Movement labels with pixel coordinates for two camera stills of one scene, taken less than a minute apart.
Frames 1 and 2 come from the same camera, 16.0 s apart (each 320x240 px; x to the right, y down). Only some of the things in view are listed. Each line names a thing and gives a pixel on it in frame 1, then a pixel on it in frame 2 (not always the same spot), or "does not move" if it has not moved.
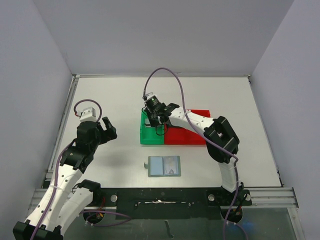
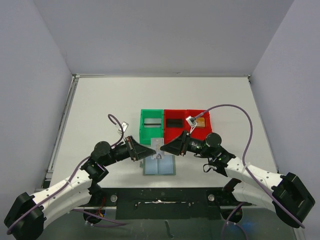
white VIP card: x=171 y=165 → x=156 y=143
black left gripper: x=108 y=134 → x=138 y=151
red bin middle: x=178 y=135 does not move
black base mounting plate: x=176 y=203 does not move
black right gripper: x=152 y=119 → x=185 y=143
